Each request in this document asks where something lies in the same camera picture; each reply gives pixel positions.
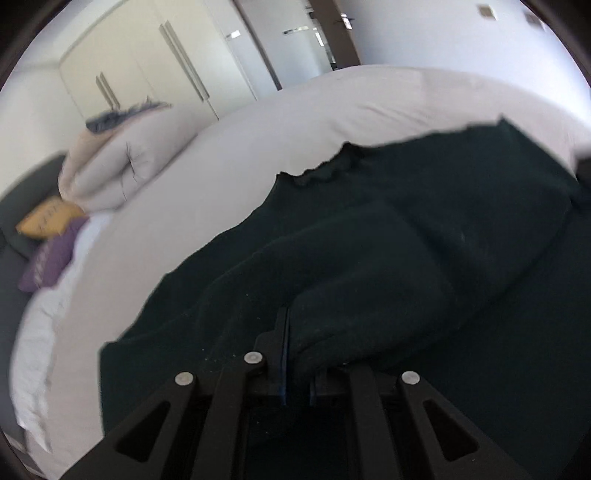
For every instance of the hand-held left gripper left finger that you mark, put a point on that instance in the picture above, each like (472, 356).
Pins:
(276, 364)

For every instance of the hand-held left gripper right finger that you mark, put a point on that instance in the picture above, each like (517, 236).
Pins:
(324, 388)

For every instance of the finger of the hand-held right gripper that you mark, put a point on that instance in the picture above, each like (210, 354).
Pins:
(584, 177)

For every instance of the dark green knit garment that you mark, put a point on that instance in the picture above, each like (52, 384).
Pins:
(392, 240)

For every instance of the bed with white sheet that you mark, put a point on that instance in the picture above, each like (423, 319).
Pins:
(286, 134)

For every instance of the white pillow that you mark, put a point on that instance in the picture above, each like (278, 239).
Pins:
(44, 332)

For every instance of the purple cushion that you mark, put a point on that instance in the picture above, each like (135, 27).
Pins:
(48, 258)

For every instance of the folded beige duvet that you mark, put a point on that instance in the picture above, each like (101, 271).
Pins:
(138, 147)

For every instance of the yellow cushion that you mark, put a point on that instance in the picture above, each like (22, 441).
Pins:
(48, 217)

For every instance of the blue folded cloth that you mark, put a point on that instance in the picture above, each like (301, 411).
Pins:
(113, 117)

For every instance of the dark grey headboard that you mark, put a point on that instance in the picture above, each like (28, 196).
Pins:
(23, 194)

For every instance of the cream wardrobe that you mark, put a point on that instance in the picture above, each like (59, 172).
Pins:
(138, 50)

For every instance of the square wall socket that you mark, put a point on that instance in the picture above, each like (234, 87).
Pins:
(485, 11)
(533, 21)

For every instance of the door with brown frame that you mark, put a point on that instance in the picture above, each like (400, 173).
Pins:
(295, 41)

